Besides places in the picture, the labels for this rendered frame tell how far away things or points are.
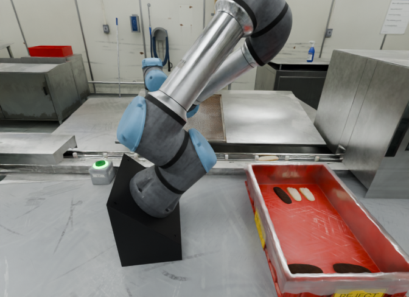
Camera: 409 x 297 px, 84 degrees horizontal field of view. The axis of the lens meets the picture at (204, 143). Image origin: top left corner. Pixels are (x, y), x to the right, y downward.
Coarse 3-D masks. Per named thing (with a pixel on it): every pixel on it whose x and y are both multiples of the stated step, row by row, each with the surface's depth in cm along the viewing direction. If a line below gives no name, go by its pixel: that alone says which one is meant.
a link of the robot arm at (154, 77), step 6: (150, 72) 76; (156, 72) 74; (162, 72) 76; (144, 78) 82; (150, 78) 74; (156, 78) 74; (162, 78) 74; (150, 84) 74; (156, 84) 75; (162, 84) 75; (150, 90) 75; (156, 90) 76
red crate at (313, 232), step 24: (264, 192) 90; (312, 192) 90; (288, 216) 79; (312, 216) 79; (336, 216) 80; (288, 240) 70; (312, 240) 71; (336, 240) 71; (312, 264) 64; (360, 264) 64
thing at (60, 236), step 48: (0, 192) 88; (48, 192) 89; (96, 192) 89; (192, 192) 90; (240, 192) 90; (0, 240) 69; (48, 240) 70; (96, 240) 70; (192, 240) 70; (240, 240) 71; (0, 288) 57; (48, 288) 57; (96, 288) 57; (144, 288) 58; (192, 288) 58; (240, 288) 58
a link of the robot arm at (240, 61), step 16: (288, 16) 57; (272, 32) 58; (288, 32) 60; (240, 48) 67; (256, 48) 63; (272, 48) 62; (224, 64) 70; (240, 64) 68; (256, 64) 66; (224, 80) 73; (208, 96) 79; (192, 112) 85
